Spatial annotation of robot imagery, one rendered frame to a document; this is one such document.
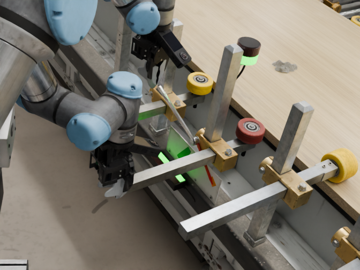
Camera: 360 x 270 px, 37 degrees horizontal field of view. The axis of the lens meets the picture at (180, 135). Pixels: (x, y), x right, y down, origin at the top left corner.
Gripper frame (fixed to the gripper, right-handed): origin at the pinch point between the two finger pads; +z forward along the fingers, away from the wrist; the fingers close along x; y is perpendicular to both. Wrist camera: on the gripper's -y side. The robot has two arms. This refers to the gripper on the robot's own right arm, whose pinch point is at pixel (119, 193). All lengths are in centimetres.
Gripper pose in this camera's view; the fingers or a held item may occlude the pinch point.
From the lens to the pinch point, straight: 135.8
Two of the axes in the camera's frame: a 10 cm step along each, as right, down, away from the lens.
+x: 5.5, 6.0, -5.8
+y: -8.2, 2.5, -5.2
